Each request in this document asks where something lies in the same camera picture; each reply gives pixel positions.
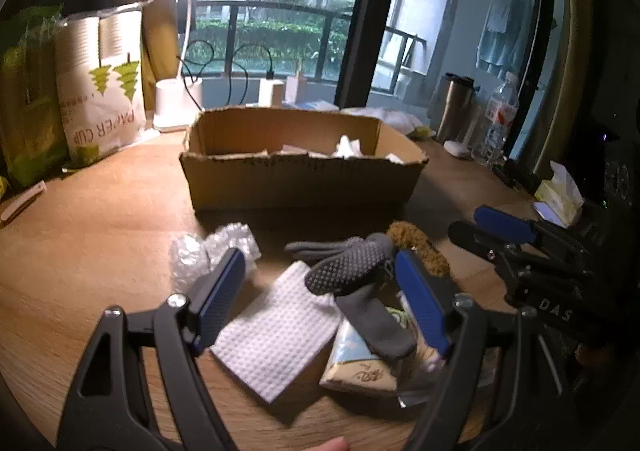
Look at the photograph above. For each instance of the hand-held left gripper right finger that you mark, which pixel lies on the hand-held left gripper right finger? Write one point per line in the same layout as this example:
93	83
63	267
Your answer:
425	301

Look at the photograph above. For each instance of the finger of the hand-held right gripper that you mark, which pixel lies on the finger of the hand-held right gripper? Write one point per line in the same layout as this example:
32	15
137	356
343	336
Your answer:
472	238
505	225

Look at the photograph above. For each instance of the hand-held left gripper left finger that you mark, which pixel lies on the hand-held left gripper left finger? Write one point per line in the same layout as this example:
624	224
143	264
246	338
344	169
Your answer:
225	291

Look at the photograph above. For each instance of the clear bubble wrap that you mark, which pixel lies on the clear bubble wrap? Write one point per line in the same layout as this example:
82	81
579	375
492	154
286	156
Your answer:
220	246

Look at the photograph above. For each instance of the brown plush toy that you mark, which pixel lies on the brown plush toy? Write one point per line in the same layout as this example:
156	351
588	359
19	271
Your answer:
425	251

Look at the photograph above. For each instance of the plain grey glove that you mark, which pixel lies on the plain grey glove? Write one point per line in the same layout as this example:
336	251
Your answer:
375	326

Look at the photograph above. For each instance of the white textured cloth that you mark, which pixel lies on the white textured cloth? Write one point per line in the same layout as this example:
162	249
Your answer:
275	336

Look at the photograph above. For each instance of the grey dotted glove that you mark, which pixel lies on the grey dotted glove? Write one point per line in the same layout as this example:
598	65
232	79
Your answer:
345	261

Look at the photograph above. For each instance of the pocket tissue pack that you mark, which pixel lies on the pocket tissue pack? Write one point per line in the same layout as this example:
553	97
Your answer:
350	366

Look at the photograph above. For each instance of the brown cardboard box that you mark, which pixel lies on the brown cardboard box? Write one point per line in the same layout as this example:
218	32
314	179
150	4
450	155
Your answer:
300	181

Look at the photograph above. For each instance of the person's left hand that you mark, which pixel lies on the person's left hand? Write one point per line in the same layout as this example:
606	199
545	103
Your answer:
332	445

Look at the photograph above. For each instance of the yellow tissue pack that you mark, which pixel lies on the yellow tissue pack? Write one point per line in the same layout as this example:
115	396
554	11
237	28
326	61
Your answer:
557	196

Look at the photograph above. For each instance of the white earbuds case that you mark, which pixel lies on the white earbuds case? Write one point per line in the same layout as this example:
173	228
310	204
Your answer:
456	149

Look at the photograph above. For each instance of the clear water bottle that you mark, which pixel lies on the clear water bottle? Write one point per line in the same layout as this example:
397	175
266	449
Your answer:
495	126

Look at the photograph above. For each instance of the steel thermos flask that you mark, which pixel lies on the steel thermos flask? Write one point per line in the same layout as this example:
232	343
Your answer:
452	106

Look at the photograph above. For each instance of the white plastic bag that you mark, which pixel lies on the white plastic bag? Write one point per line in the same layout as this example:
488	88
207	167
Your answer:
395	120

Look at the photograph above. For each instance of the hanging blue towel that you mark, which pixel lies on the hanging blue towel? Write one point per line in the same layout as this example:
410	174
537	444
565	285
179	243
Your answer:
500	36

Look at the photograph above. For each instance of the white desk lamp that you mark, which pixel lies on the white desk lamp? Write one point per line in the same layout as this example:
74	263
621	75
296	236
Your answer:
177	101

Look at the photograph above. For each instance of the white charger block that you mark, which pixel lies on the white charger block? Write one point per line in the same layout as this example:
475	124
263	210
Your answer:
271	92

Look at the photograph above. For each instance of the white plug adapter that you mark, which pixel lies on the white plug adapter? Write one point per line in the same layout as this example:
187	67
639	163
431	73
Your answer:
296	88

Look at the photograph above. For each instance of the beige folding knife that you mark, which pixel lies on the beige folding knife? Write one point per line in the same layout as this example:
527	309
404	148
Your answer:
22	203

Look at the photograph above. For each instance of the white paper cup package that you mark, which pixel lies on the white paper cup package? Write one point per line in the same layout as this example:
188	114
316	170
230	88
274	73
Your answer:
100	101

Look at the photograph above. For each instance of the brown curtain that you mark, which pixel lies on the brown curtain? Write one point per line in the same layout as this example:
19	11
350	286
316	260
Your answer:
157	56

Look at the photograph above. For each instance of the green paper cup package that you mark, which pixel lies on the green paper cup package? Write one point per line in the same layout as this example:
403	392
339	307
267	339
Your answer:
27	111

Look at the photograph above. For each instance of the black balcony railing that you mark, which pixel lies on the black balcony railing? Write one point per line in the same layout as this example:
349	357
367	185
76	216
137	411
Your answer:
280	13

